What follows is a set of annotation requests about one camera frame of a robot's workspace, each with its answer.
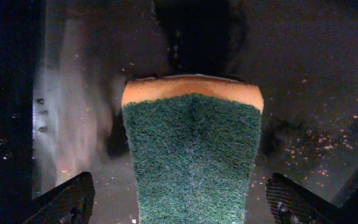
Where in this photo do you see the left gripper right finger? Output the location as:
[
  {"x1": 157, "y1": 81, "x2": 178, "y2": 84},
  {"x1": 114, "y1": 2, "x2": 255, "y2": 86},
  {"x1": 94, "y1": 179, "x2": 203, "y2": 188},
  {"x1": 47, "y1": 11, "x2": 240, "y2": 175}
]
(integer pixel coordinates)
[{"x1": 266, "y1": 173, "x2": 344, "y2": 224}]

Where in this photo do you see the black rectangular tray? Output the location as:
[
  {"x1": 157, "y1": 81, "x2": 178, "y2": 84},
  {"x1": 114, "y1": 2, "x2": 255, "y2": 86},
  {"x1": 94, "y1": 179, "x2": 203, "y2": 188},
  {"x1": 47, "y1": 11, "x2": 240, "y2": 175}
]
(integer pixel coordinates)
[{"x1": 0, "y1": 1, "x2": 358, "y2": 223}]

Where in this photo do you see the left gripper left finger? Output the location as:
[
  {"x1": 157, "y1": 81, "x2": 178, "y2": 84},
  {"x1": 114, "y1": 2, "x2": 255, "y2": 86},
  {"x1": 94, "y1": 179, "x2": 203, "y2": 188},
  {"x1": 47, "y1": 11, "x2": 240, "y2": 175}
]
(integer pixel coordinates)
[{"x1": 22, "y1": 172, "x2": 95, "y2": 224}]

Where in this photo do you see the green yellow sponge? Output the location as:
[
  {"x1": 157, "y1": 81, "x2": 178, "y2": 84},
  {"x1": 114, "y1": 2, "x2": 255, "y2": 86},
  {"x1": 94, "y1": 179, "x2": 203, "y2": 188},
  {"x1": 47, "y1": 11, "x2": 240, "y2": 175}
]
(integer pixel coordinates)
[{"x1": 122, "y1": 75, "x2": 264, "y2": 223}]

